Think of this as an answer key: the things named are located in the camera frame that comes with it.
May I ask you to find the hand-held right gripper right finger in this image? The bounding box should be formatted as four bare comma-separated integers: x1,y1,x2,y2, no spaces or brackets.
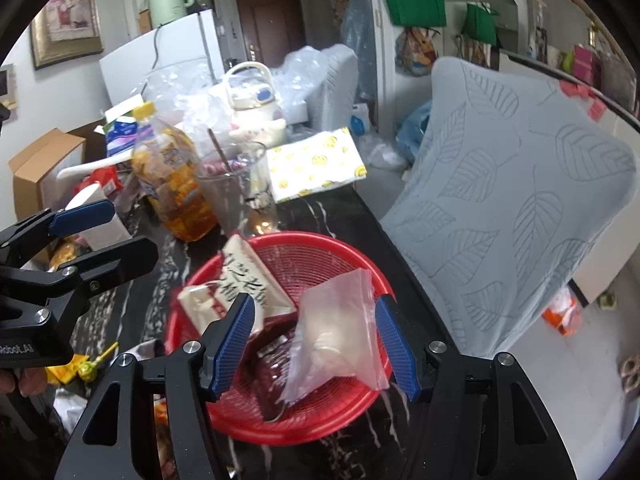
374,294,571,480

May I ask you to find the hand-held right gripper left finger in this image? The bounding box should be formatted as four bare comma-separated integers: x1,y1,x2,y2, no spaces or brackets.
52,292,257,480

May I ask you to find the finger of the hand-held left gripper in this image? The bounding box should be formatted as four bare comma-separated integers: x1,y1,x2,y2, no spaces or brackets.
50,237,160,311
0,199,115,268

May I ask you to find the dark red snack packet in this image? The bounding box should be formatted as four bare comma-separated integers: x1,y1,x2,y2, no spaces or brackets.
247,310,301,423

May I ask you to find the clear zip bag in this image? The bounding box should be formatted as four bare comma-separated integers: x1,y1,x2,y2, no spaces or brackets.
281,268,391,405

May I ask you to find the white and red snack packet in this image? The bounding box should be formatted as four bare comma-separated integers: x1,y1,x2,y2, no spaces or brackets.
177,234,297,336

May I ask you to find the red plastic basket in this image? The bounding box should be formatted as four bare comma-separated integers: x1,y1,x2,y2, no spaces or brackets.
165,231,396,446

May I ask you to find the person's left hand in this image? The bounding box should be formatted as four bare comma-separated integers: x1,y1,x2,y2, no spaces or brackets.
0,366,51,397

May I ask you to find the white paper roll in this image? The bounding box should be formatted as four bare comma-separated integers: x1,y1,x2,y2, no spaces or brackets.
65,183,133,251

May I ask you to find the red snack bag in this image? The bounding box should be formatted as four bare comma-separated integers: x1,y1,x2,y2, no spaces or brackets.
75,167,123,196

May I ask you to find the gold snack packet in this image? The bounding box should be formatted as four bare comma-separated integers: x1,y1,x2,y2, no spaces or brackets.
47,237,83,271

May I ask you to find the open cardboard box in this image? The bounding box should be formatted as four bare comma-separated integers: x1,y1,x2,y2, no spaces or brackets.
7,129,88,221

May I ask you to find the green lollipop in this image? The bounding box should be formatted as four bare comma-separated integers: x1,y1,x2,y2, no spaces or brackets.
77,341,121,381

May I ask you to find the blue tissue pack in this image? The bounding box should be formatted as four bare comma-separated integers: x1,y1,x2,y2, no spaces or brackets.
106,116,138,158

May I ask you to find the iced tea bottle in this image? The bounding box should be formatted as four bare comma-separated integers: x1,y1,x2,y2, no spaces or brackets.
131,101,218,242

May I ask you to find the green and white carton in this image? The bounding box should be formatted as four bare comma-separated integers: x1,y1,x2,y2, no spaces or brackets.
102,94,151,126

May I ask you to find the clear glass cup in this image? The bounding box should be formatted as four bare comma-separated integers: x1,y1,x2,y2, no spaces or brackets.
195,141,278,238

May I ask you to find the metal spoon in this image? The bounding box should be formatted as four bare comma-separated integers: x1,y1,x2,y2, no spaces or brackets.
207,128,241,176

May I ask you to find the orange and white plastic bag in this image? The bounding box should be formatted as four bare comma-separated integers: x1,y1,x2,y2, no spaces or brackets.
542,287,583,336

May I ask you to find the white refrigerator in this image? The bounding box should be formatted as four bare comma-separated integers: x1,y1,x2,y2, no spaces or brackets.
98,8,225,106

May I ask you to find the white plush toy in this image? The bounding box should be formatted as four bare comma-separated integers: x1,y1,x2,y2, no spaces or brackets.
230,110,287,148

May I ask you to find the chair with blue leaf cover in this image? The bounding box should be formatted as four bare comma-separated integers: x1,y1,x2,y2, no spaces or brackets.
382,56,638,361

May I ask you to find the framed picture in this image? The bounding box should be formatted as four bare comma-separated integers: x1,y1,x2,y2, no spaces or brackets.
29,0,105,70

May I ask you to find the yellow smiley packet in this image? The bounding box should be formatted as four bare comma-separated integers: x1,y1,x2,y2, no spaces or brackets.
265,128,367,204

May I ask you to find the blue plastic bag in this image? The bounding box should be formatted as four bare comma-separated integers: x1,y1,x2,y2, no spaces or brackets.
395,100,433,166

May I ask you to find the white plastic jug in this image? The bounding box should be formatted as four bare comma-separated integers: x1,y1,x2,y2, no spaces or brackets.
350,104,371,136

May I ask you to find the pale green kettle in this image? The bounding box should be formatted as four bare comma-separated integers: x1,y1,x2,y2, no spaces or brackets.
146,0,192,28

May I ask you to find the pair of slippers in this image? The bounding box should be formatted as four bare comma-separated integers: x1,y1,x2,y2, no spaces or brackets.
620,355,640,391

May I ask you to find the clear plastic bag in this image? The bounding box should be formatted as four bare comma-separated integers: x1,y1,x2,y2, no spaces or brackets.
280,46,331,106

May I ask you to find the chair with white leaf cover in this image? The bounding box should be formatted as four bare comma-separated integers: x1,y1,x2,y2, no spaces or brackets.
307,44,360,128

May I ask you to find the brown door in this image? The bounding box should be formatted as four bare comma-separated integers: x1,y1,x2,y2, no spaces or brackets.
235,0,307,68

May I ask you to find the patterned tote bag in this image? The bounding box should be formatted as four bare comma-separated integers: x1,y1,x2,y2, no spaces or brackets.
395,27,438,77

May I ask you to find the pink ribbon bow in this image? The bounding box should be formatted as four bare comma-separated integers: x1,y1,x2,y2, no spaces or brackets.
560,80,608,121

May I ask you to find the narrow green tote bag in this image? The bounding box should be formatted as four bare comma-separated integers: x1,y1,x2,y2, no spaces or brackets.
464,2,500,48

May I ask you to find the pink box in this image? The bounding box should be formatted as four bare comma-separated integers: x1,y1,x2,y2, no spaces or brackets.
572,45,601,81

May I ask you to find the white wall intercom panel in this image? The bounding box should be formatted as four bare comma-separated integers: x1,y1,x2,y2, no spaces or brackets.
0,64,20,108

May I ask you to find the black power cable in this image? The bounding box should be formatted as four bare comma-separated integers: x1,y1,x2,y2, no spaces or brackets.
151,25,166,73

